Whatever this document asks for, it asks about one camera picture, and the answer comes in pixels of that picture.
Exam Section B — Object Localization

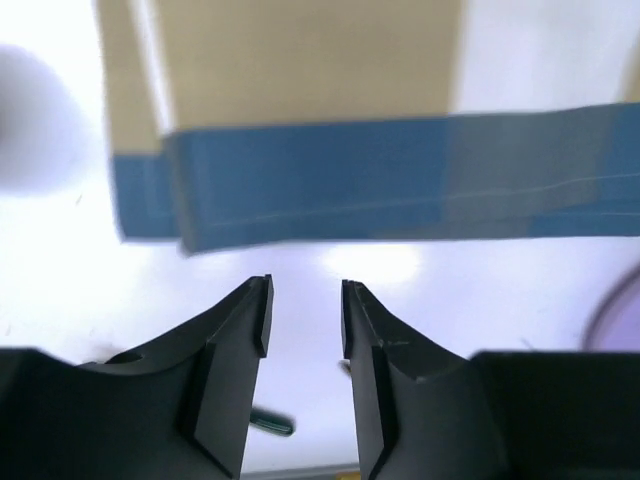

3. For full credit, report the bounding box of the gold knife green handle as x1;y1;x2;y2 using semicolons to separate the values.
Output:
249;406;296;437

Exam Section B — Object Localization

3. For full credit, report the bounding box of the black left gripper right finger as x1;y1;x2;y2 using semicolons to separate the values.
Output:
341;280;639;479

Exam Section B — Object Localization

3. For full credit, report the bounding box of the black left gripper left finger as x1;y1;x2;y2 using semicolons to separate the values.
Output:
1;275;273;479

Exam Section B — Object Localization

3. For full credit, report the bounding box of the blue beige white placemat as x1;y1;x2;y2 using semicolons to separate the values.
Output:
96;1;639;254

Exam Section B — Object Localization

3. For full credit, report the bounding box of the purple plate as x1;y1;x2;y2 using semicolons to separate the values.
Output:
581;266;639;353

